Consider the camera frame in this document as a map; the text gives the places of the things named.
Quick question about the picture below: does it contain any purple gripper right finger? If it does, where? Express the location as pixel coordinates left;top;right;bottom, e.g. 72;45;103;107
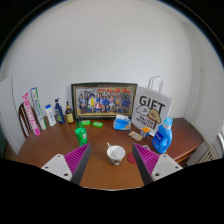
131;143;184;186

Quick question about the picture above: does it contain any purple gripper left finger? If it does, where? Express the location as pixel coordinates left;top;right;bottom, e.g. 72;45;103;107
41;143;92;186

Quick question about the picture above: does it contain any green plastic bottle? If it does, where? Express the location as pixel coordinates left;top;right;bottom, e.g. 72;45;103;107
75;121;87;146

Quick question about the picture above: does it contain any red round coaster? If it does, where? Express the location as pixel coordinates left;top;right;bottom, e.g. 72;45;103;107
127;153;136;164

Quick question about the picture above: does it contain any blue detergent bottle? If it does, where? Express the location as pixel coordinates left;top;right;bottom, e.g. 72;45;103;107
152;117;173;154

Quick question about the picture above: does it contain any small snack packet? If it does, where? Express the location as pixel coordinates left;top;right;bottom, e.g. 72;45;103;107
128;131;143;142

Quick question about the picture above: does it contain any rubik's cube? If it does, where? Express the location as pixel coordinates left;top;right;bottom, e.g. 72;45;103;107
140;127;150;138

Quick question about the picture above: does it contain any patterned paper cup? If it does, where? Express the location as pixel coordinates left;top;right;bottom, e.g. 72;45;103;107
107;145;126;166

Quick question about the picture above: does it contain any white spoon in cup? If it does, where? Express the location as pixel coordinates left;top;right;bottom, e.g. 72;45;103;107
107;142;117;159

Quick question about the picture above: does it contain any green soap bar left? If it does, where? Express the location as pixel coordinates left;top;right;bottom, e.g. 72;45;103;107
82;120;91;126

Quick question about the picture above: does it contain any blue tissue pack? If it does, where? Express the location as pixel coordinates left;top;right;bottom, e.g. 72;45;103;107
113;114;131;131

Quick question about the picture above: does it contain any amber pump bottle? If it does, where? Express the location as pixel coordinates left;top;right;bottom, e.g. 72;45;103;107
65;101;74;123

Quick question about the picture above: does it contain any white lotion bottle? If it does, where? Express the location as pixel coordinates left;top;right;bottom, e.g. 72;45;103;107
45;104;56;127

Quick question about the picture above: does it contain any white gift paper bag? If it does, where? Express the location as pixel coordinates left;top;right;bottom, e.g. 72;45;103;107
131;76;172;136

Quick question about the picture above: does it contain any dark blue pump bottle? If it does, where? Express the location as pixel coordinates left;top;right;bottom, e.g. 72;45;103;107
54;98;65;124

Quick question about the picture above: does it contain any framed group photo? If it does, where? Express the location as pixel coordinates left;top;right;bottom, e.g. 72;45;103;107
71;82;137;119

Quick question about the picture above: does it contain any wooden chair back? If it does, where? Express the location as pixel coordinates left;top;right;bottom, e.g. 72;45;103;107
18;104;32;138

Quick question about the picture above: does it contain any white radiator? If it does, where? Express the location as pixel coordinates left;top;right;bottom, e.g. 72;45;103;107
198;144;219;164

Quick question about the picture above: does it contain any green white long box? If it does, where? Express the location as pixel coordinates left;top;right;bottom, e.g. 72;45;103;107
30;87;46;130

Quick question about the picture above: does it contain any pink long box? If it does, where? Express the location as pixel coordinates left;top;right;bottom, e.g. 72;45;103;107
22;92;40;136

